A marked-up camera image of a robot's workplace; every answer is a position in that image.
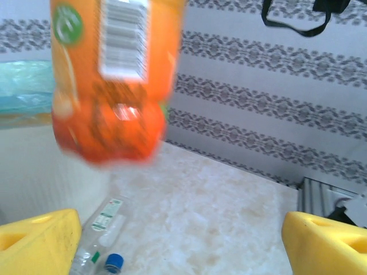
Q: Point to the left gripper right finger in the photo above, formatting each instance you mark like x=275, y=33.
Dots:
x=327, y=249

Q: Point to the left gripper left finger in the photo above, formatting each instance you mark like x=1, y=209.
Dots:
x=37, y=246

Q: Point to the orange juice bottle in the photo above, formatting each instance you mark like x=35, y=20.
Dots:
x=114, y=114

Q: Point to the white waste bin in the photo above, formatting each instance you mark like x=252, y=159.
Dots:
x=34, y=172

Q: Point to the white trash bin, teal liner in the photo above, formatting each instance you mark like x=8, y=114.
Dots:
x=25, y=86

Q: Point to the clear square bottle green label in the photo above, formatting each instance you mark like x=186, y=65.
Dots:
x=106, y=217

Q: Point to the aluminium frame post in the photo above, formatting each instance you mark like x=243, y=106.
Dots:
x=315, y=194

